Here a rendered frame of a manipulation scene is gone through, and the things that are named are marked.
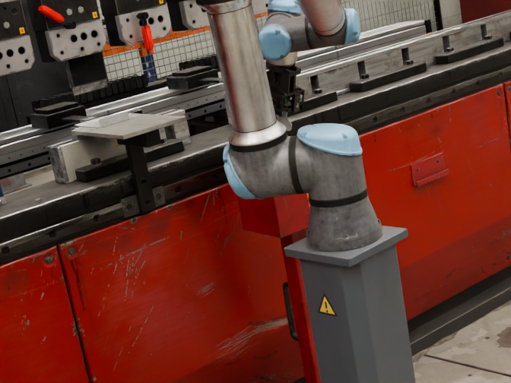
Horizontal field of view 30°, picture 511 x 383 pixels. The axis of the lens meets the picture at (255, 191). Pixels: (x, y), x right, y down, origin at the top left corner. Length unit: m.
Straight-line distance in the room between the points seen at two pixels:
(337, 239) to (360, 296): 0.12
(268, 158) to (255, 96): 0.12
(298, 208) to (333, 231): 0.55
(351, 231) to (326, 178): 0.11
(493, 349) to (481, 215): 0.46
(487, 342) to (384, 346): 1.32
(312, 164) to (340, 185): 0.07
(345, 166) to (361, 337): 0.34
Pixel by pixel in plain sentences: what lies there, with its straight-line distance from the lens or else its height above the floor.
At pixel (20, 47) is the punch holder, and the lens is 2.37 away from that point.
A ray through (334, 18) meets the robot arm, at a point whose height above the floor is 1.19.
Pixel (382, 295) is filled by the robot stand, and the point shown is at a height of 0.67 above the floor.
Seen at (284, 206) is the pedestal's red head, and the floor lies 0.74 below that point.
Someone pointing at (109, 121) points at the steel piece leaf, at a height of 1.01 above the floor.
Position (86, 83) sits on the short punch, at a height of 1.10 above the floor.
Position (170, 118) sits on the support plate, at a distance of 2.31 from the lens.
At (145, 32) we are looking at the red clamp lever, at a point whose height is 1.20.
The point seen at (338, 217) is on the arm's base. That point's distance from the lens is 1.84.
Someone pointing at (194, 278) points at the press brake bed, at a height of 0.55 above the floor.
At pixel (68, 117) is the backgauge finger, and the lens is 2.65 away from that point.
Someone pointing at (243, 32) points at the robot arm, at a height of 1.22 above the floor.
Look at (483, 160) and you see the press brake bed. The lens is 3.29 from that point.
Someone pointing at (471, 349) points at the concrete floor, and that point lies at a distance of 3.18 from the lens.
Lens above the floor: 1.37
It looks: 15 degrees down
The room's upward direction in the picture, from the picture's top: 10 degrees counter-clockwise
